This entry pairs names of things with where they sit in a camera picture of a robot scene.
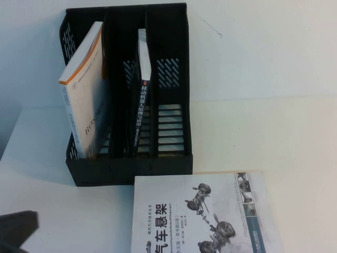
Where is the black plastic book stand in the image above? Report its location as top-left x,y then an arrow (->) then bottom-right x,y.
58,2 -> 194,187

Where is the white car suspension book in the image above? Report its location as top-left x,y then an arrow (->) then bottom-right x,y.
130,170 -> 286,253

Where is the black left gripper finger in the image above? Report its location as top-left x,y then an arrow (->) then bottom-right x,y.
0,210 -> 41,250
0,238 -> 21,253

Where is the dark spine mobile robot book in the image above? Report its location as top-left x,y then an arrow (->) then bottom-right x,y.
131,28 -> 153,159

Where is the white orange ROS book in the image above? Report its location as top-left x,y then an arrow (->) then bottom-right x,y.
58,21 -> 113,160

